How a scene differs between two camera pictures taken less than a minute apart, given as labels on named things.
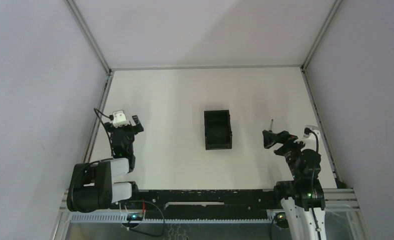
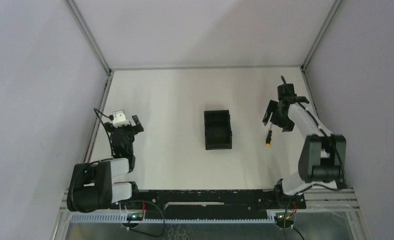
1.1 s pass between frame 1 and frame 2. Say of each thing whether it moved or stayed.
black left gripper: stayed
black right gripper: moved
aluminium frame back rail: stayed
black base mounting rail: stayed
